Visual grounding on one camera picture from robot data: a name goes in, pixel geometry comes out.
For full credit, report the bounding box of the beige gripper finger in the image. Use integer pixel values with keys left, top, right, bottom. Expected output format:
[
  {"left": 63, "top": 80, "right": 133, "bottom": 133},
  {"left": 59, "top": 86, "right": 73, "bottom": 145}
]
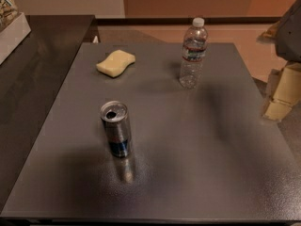
[{"left": 259, "top": 22, "right": 279, "bottom": 40}]

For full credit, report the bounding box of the silver blue drink can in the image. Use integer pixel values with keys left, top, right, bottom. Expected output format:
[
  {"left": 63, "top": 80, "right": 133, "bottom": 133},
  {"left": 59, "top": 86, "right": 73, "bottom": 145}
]
[{"left": 101, "top": 101, "right": 132, "bottom": 158}]

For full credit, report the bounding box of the yellow sponge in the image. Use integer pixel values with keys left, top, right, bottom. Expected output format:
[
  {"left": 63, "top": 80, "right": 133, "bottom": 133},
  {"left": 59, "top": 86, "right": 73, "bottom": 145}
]
[{"left": 96, "top": 50, "right": 135, "bottom": 78}]

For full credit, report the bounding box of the clear plastic water bottle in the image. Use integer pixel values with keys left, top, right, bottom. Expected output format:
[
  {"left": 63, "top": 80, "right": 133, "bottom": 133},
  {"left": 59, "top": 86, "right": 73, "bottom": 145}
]
[{"left": 180, "top": 17, "right": 208, "bottom": 89}]

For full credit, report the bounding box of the dark wooden side table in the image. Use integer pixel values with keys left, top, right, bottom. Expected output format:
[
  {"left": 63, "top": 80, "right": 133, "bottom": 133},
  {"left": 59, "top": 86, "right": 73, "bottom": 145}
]
[{"left": 0, "top": 15, "right": 99, "bottom": 212}]

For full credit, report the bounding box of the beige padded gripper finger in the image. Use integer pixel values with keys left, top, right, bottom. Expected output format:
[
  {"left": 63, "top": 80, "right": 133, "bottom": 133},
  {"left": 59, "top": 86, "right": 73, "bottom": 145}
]
[{"left": 262, "top": 62, "right": 301, "bottom": 121}]

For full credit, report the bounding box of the white box with items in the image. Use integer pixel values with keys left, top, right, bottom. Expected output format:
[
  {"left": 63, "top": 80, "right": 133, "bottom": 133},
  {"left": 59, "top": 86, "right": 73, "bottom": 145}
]
[{"left": 0, "top": 0, "right": 31, "bottom": 64}]

